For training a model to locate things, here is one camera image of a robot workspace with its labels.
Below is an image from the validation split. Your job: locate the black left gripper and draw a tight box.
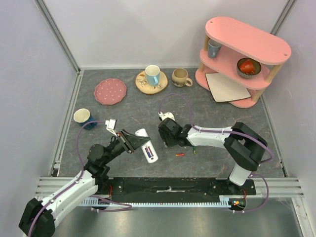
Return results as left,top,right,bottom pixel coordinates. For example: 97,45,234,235
102,128,150,164

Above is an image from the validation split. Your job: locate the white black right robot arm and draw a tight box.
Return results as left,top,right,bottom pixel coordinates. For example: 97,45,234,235
158,118,267,195

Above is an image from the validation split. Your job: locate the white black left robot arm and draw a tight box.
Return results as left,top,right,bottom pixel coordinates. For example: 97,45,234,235
18,128,150,237

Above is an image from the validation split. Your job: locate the pink dotted plate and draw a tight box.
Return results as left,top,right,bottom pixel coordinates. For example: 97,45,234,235
94,78,127,105

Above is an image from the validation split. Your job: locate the dark blue mug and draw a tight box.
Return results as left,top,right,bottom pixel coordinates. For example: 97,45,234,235
73,108,97,130

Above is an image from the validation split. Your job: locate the beige ceramic mug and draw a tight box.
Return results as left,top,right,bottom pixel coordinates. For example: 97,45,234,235
171,68,193,87

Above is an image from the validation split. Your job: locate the beige floral saucer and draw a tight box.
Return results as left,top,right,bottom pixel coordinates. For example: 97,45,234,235
135,70,169,95

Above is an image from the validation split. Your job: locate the light blue mug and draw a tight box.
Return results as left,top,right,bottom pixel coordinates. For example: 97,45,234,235
145,65,160,86

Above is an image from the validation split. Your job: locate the white square mat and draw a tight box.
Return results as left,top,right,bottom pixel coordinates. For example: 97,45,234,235
205,73,251,102

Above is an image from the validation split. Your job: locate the grey blue shelf mug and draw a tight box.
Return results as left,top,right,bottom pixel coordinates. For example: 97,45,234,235
208,39,222,58

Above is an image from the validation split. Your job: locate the red cup in bowl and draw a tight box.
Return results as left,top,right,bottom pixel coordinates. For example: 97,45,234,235
239,59,255,74

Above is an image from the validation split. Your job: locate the patterned dark bowl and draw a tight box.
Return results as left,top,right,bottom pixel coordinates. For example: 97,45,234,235
237,58,262,79

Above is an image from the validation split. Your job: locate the pink three-tier shelf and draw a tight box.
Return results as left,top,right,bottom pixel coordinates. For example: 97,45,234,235
195,16,291,109

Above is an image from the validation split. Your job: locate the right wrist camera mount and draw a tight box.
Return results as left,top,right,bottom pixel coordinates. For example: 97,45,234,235
158,112,175,121

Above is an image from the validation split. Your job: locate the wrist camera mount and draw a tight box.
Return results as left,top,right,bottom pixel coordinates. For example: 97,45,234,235
105,118,117,137
158,112,175,121

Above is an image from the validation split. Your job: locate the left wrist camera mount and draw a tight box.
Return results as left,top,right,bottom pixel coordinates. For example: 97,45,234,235
105,118,117,137

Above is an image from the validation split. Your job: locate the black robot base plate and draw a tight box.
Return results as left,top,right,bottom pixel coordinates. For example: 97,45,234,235
97,177,256,203

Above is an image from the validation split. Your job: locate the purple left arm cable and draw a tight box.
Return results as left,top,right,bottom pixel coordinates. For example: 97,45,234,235
27,120,133,237

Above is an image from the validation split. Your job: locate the white slotted cable duct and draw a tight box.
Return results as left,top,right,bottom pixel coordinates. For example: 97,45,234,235
79,197,246,209

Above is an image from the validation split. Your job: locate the left aluminium frame post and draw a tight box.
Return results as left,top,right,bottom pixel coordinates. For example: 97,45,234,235
35,0,81,74

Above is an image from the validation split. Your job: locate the aluminium frame post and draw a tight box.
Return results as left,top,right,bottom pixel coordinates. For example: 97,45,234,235
270,0,297,36
35,0,81,74

